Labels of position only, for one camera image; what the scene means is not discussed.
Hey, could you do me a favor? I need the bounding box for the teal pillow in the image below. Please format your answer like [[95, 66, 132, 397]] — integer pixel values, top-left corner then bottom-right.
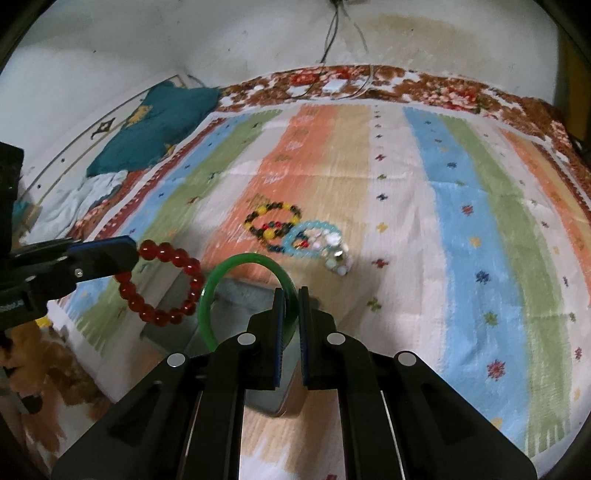
[[86, 82, 223, 178]]

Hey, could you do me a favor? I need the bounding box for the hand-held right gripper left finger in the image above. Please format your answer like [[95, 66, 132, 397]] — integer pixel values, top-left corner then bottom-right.
[[51, 287, 287, 480]]

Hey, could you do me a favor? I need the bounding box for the light blue bead bracelet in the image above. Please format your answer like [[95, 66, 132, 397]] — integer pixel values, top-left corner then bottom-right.
[[281, 220, 345, 258]]

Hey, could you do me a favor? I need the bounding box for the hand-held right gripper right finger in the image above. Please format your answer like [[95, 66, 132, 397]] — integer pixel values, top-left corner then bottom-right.
[[298, 286, 539, 480]]

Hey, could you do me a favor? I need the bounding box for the light blue cloth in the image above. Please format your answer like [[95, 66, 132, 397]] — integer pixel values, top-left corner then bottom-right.
[[22, 170, 130, 241]]

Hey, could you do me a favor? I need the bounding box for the grey jewelry box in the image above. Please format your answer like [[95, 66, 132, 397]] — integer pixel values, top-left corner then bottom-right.
[[140, 271, 306, 417]]

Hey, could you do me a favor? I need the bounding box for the black cable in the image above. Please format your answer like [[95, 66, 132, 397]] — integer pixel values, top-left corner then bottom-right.
[[291, 0, 342, 99]]

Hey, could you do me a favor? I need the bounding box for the green bangle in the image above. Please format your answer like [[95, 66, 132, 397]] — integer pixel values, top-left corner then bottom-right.
[[198, 253, 296, 354]]

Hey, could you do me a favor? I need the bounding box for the red bead bracelet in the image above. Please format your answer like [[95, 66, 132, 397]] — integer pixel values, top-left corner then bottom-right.
[[113, 239, 205, 328]]

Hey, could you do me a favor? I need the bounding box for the striped colourful blanket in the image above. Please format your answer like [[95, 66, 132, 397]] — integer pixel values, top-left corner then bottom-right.
[[59, 102, 591, 480]]

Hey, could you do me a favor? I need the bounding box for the yellow and dark bead bracelet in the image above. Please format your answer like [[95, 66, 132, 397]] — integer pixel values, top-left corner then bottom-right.
[[244, 202, 304, 245]]

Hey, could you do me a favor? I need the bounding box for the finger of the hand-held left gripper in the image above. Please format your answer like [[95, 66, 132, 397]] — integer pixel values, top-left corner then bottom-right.
[[13, 234, 136, 265], [68, 239, 140, 283]]

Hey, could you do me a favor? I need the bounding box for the white pearl bead bracelet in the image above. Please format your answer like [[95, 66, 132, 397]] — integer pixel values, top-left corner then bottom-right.
[[312, 230, 355, 278]]

